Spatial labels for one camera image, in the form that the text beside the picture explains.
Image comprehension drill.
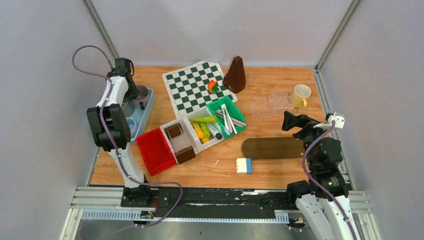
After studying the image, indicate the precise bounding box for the purple mug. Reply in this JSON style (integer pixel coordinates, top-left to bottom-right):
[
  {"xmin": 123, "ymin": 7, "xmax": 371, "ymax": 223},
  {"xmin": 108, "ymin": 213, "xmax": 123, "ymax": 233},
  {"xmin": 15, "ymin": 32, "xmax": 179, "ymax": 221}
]
[{"xmin": 132, "ymin": 85, "xmax": 150, "ymax": 110}]

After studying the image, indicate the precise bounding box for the cream mug yellow handle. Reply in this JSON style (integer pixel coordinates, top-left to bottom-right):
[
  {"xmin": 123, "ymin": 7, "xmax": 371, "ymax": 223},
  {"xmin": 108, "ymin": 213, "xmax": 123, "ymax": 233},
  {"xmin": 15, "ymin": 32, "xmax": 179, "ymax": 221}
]
[{"xmin": 292, "ymin": 84, "xmax": 312, "ymax": 108}]

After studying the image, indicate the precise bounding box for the yellow toothpaste tube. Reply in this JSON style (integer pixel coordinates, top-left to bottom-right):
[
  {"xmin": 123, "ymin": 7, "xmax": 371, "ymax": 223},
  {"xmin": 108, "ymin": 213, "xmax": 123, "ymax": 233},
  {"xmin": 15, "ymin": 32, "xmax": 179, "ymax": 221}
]
[{"xmin": 191, "ymin": 121, "xmax": 205, "ymax": 139}]

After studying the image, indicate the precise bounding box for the white plastic bin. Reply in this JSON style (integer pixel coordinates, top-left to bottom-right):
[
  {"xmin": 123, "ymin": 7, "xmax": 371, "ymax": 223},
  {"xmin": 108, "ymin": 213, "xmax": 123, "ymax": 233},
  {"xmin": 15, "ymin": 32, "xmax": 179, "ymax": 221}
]
[{"xmin": 159, "ymin": 116, "xmax": 196, "ymax": 161}]

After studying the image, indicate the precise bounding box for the white blue toy brick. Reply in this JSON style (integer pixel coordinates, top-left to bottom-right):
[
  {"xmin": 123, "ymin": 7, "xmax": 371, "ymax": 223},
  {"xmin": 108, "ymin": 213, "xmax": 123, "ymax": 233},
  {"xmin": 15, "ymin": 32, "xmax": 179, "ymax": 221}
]
[{"xmin": 235, "ymin": 158, "xmax": 253, "ymax": 175}]

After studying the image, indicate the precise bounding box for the green toy block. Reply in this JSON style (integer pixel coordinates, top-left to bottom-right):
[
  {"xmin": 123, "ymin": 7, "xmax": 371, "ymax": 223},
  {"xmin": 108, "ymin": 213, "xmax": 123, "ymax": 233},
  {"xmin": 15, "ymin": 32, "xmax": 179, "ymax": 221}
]
[{"xmin": 211, "ymin": 86, "xmax": 220, "ymax": 94}]

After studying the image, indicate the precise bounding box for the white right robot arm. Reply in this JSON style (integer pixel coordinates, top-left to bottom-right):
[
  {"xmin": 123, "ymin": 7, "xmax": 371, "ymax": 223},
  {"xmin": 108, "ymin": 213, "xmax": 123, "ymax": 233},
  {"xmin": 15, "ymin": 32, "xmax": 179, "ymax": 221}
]
[{"xmin": 282, "ymin": 111, "xmax": 360, "ymax": 240}]

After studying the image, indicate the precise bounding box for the light blue mug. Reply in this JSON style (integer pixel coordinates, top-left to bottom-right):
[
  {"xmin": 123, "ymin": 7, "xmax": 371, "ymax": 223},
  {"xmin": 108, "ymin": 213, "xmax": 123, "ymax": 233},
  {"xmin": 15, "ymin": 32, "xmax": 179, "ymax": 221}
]
[{"xmin": 126, "ymin": 117, "xmax": 138, "ymax": 138}]

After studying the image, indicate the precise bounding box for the light blue perforated basket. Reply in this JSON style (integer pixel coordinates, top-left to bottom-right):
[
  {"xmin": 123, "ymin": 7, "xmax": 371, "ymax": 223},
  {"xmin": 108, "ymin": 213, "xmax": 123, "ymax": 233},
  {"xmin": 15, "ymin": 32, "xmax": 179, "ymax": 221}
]
[{"xmin": 130, "ymin": 87, "xmax": 155, "ymax": 145}]

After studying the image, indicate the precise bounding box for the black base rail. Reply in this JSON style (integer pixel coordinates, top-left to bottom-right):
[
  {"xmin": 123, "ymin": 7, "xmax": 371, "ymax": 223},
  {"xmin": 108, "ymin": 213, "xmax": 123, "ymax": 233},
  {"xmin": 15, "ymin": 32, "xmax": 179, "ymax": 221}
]
[{"xmin": 120, "ymin": 186, "xmax": 298, "ymax": 219}]

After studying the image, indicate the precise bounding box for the brown wooden block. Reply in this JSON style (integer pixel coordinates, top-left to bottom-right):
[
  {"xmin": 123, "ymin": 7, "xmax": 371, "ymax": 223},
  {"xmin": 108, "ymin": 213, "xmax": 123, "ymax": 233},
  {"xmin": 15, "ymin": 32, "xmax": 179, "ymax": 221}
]
[
  {"xmin": 164, "ymin": 122, "xmax": 184, "ymax": 140},
  {"xmin": 174, "ymin": 146, "xmax": 196, "ymax": 165}
]

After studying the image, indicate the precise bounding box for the brown wooden metronome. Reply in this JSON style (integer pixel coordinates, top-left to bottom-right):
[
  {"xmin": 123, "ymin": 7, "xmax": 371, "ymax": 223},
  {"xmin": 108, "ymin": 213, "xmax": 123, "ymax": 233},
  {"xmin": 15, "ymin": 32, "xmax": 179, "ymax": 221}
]
[{"xmin": 222, "ymin": 55, "xmax": 246, "ymax": 94}]

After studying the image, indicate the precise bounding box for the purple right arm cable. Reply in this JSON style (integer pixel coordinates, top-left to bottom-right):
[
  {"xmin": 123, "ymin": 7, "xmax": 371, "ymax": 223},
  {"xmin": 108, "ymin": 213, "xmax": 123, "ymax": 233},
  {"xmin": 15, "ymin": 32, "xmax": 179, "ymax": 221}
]
[{"xmin": 301, "ymin": 120, "xmax": 359, "ymax": 240}]

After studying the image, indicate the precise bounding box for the red plastic bin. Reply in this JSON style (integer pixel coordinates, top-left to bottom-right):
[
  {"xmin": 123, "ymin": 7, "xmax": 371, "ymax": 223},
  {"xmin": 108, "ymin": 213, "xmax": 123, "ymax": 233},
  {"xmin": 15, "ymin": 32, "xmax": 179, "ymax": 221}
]
[{"xmin": 135, "ymin": 128, "xmax": 177, "ymax": 176}]

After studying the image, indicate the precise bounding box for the green white chessboard mat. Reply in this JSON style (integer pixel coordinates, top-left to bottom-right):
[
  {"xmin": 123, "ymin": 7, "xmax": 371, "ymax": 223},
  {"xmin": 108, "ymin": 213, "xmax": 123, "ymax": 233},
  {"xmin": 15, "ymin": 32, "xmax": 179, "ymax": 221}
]
[{"xmin": 162, "ymin": 61, "xmax": 238, "ymax": 118}]

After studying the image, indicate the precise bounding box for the dark wooden oval tray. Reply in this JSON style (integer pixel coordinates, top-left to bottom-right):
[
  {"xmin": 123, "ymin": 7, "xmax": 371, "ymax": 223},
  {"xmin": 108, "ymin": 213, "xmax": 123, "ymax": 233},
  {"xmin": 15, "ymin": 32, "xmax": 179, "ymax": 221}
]
[{"xmin": 241, "ymin": 137, "xmax": 305, "ymax": 159}]

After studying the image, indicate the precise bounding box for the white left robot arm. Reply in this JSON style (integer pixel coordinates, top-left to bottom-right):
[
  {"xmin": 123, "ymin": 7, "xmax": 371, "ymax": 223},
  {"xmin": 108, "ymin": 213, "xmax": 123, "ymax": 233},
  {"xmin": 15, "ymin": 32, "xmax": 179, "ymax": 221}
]
[{"xmin": 86, "ymin": 57, "xmax": 153, "ymax": 207}]

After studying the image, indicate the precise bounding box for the white toothpaste tube black cap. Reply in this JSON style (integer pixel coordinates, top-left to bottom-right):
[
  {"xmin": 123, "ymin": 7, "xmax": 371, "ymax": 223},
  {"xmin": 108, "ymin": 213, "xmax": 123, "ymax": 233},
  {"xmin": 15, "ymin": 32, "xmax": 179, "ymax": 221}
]
[{"xmin": 206, "ymin": 122, "xmax": 223, "ymax": 140}]

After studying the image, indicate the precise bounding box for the grey mug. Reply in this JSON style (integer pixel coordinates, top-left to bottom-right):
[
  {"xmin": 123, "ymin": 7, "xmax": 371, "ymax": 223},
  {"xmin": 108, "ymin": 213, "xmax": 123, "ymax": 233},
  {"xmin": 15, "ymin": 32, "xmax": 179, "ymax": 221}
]
[{"xmin": 121, "ymin": 100, "xmax": 136, "ymax": 118}]

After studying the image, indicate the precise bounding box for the white toothbrush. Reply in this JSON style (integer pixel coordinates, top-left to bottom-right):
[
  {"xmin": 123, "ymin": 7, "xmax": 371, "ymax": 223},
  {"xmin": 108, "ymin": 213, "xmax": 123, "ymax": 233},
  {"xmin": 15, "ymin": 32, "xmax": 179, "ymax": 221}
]
[{"xmin": 221, "ymin": 104, "xmax": 238, "ymax": 134}]

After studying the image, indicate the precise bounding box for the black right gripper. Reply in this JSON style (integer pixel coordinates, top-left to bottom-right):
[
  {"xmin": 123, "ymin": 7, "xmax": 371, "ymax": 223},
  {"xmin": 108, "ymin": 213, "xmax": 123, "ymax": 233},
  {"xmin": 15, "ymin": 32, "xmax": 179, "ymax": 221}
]
[{"xmin": 280, "ymin": 111, "xmax": 332, "ymax": 168}]

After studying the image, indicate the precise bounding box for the orange toy block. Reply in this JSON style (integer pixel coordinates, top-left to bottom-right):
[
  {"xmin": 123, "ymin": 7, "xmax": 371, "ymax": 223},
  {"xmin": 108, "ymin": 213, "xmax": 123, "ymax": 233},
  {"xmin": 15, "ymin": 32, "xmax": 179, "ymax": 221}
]
[{"xmin": 207, "ymin": 80, "xmax": 218, "ymax": 94}]

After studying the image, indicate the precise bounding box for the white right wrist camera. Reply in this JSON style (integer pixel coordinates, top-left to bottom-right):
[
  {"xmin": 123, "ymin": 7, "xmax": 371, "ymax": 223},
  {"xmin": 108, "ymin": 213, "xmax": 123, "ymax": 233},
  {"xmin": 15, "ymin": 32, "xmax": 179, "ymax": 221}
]
[{"xmin": 313, "ymin": 112, "xmax": 346, "ymax": 130}]

